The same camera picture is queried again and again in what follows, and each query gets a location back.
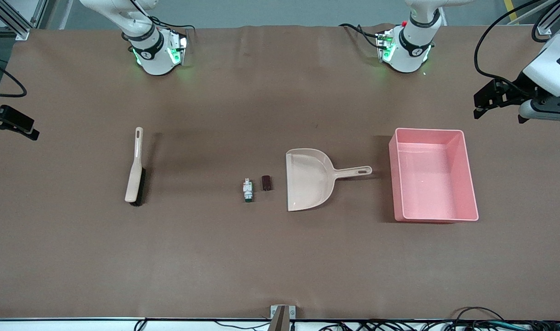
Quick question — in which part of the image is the beige brush with black bristles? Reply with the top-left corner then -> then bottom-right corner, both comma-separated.
124,127 -> 147,206

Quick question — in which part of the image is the beige plastic dustpan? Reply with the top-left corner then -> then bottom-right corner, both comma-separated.
285,148 -> 373,212

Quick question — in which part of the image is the pink plastic bin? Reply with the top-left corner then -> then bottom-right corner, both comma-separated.
389,128 -> 480,224

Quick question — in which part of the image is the left base connector box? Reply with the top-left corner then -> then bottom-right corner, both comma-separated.
376,29 -> 396,63

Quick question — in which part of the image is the base connector box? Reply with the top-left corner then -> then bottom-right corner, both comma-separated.
167,30 -> 188,66
376,29 -> 396,63

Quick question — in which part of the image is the right base connector box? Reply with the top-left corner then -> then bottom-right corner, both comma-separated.
167,30 -> 188,66

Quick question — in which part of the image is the brown table mat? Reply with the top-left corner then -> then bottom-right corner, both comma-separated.
0,24 -> 560,320

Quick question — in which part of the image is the aluminium frame profile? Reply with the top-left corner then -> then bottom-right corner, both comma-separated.
535,14 -> 560,36
0,0 -> 48,40

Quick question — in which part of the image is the black left base cable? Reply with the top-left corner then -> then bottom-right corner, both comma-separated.
339,23 -> 381,49

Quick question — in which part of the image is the black base cable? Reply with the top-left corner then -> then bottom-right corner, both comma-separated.
339,23 -> 381,49
149,16 -> 195,32

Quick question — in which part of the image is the black right base cable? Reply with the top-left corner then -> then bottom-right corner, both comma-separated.
149,16 -> 195,32

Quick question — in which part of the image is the black cable bundle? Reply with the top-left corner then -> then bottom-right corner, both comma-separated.
319,306 -> 560,331

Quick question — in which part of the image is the thin black cable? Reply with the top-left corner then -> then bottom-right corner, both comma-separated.
215,322 -> 271,331

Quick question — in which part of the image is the metal table edge bracket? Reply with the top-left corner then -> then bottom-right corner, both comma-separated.
270,304 -> 297,331

